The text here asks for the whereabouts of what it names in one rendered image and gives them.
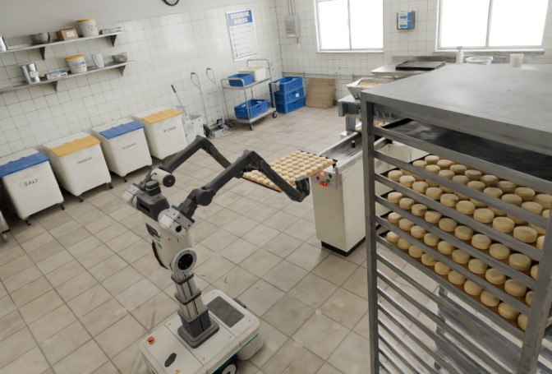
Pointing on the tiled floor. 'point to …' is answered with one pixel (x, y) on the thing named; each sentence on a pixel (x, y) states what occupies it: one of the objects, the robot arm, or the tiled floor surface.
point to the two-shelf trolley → (246, 99)
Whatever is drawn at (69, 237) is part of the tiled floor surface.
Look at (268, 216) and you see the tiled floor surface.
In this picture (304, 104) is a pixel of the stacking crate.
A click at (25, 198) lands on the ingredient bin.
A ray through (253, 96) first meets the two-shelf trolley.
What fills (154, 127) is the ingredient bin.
